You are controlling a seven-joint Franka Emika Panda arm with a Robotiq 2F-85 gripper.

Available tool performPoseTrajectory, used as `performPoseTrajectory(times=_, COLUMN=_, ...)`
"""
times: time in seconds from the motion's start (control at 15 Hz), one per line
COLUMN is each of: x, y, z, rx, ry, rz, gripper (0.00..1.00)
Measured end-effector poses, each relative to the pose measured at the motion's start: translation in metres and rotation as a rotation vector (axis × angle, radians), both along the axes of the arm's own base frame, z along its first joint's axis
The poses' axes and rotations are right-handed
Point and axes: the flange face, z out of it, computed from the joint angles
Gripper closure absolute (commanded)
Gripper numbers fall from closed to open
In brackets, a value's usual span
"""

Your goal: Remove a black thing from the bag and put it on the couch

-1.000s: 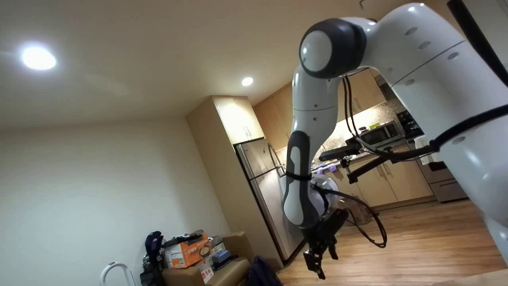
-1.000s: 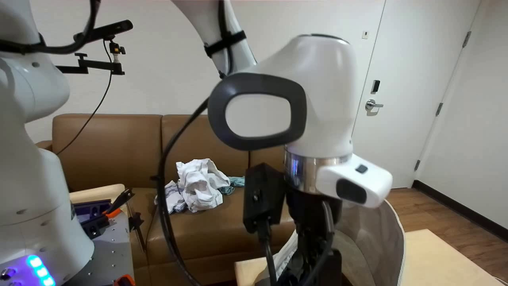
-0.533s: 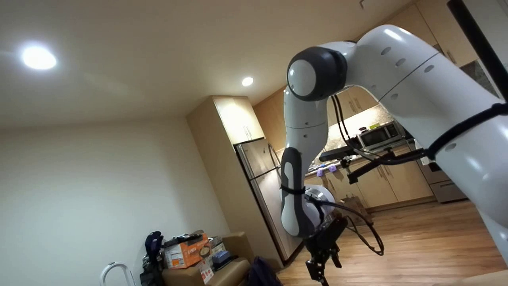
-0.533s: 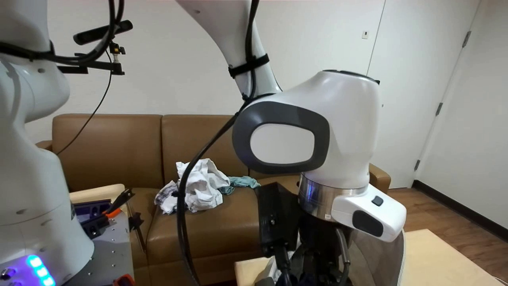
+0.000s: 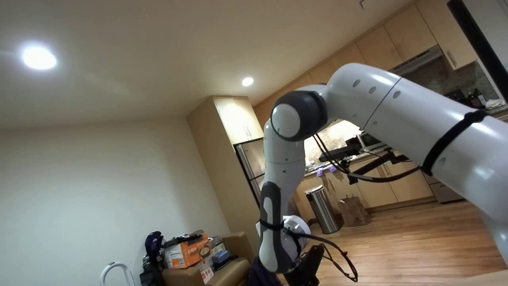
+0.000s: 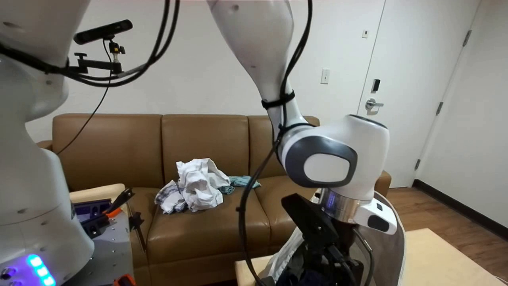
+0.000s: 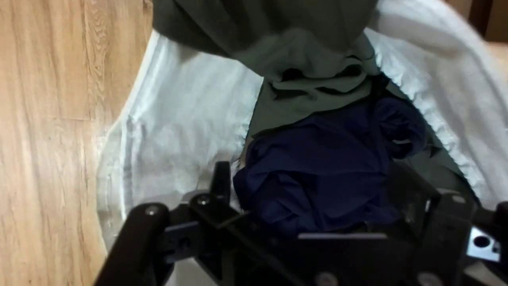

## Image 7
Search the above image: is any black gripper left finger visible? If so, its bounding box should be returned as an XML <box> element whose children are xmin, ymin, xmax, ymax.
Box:
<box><xmin>93</xmin><ymin>160</ymin><xmax>298</xmax><ymax>286</ymax></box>

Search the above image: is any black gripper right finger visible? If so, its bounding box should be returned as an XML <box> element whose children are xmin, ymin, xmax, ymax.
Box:
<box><xmin>389</xmin><ymin>161</ymin><xmax>508</xmax><ymax>286</ymax></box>

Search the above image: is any dark navy cloth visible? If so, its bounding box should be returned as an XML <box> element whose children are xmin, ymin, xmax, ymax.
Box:
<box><xmin>233</xmin><ymin>85</ymin><xmax>427</xmax><ymax>238</ymax></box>

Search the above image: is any white laundry bag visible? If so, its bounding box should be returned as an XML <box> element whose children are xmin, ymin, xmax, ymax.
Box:
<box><xmin>95</xmin><ymin>0</ymin><xmax>508</xmax><ymax>252</ymax></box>

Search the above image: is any dark olive cloth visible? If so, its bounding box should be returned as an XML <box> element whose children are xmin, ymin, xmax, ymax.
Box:
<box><xmin>151</xmin><ymin>0</ymin><xmax>481</xmax><ymax>204</ymax></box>

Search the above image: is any light wooden coffee table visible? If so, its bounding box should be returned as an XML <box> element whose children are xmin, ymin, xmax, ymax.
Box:
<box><xmin>0</xmin><ymin>0</ymin><xmax>155</xmax><ymax>286</ymax></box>

